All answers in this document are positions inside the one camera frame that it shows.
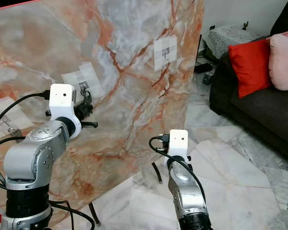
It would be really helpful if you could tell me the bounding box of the orange marble board red edge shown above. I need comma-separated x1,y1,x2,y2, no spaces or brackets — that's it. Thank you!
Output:
0,0,204,211

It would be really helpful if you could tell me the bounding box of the side table with lace cloth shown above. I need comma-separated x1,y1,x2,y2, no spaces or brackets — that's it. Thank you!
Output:
204,25,267,60

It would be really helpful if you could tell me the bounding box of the red cushion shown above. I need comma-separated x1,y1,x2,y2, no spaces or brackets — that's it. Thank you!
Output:
228,38,273,98

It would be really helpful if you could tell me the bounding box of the dark grey sofa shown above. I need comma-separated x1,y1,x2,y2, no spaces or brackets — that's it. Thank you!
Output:
209,0,288,163

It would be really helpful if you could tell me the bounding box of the pink cushion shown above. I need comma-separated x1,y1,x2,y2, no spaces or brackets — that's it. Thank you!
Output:
269,26,288,91

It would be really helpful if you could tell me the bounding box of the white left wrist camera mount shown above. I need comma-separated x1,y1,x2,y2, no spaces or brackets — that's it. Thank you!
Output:
46,84,98,140

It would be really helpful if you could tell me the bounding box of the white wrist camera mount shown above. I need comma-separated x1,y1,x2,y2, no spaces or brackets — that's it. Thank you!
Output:
168,129,189,159
46,84,98,140

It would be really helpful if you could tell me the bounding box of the clear adhesive wall hook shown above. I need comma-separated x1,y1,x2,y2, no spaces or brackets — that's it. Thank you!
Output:
0,98,29,139
61,62,100,96
154,34,178,71

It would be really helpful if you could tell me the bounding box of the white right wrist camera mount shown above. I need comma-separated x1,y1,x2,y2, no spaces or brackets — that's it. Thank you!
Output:
168,129,189,159

